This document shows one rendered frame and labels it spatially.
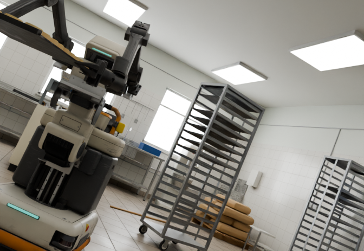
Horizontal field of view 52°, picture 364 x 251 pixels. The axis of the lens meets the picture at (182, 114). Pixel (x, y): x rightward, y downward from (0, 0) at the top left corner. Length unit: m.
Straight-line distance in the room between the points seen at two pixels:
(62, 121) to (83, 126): 0.13
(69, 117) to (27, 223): 0.61
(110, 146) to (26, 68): 5.58
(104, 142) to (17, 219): 0.67
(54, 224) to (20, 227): 0.18
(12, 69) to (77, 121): 5.73
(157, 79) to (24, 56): 2.68
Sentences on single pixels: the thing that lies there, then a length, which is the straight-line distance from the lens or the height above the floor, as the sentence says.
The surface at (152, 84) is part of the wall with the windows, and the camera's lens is 8.13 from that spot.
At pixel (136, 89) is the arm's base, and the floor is 1.11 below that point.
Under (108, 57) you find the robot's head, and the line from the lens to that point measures 2.23.
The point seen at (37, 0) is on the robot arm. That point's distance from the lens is 1.92.
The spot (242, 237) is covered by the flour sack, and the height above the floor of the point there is 0.18.
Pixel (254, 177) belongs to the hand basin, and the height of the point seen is 1.32.
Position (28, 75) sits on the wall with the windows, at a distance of 7.88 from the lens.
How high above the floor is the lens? 0.77
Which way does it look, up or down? 8 degrees up
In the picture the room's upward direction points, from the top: 24 degrees clockwise
